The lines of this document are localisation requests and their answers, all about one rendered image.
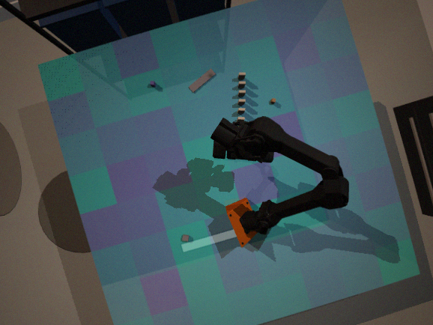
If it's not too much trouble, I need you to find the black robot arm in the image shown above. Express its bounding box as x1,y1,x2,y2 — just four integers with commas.
211,116,349,235

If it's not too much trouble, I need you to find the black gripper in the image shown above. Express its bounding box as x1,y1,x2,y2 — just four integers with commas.
213,141,274,163

